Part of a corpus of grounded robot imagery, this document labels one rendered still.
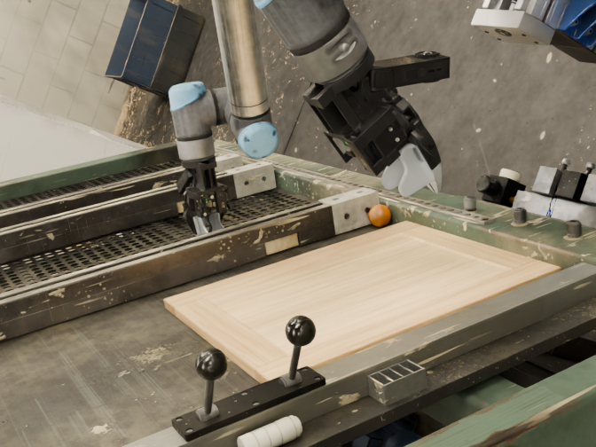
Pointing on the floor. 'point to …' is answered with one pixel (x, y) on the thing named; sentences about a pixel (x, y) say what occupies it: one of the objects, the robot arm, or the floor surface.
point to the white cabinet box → (50, 141)
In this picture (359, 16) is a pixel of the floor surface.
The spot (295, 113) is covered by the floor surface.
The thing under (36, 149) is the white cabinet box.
